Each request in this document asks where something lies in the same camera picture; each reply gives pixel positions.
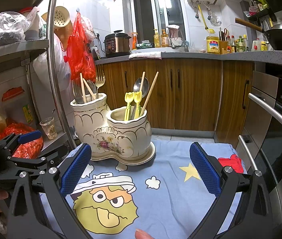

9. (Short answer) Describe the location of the red bag on shelf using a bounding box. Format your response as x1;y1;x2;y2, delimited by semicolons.
0;122;44;159

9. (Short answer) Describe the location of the plastic cup with straw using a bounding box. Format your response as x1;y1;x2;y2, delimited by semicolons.
40;109;57;140

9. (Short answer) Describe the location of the blue cartoon cloth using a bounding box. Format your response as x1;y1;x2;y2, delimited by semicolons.
66;140;215;238

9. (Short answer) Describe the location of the silver fork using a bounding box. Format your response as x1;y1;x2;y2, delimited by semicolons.
72;78;84;104

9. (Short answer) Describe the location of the flower-shaped silver spoon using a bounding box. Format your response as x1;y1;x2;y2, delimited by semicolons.
87;80;96;96

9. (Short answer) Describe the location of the white plastic bag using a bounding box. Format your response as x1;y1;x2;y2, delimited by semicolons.
32;33;72;93

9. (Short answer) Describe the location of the yellow oil bottle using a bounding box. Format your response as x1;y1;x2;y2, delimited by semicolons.
206;36;220;55

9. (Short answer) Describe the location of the steel oven handle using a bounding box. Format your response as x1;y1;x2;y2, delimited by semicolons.
248;93;282;125

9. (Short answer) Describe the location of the hanging red plastic bag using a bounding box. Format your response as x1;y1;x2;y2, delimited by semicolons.
64;12;96;83

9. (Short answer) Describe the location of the gold fork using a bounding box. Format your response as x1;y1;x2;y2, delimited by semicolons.
95;65;105;99

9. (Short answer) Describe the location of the white towel on counter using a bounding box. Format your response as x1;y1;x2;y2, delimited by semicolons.
129;51;162;59

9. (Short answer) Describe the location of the black wok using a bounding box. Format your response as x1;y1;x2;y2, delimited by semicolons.
235;18;282;51

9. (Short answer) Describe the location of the wooden knife block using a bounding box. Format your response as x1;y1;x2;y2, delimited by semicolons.
219;40;230;55

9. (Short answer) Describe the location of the wooden chopstick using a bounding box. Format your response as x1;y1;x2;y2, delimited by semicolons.
139;71;145;92
83;79;96;100
140;71;159;116
80;73;87;104

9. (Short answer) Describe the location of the cream ceramic utensil holder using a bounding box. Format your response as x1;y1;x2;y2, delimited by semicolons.
70;93;155;166

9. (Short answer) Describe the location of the electric pressure cooker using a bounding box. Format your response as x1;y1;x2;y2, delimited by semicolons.
104;30;131;58

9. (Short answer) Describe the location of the metal shelf rack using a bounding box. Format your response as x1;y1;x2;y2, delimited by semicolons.
0;0;76;151

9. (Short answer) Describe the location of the large silver spoon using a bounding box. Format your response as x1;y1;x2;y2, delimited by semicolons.
130;77;149;120

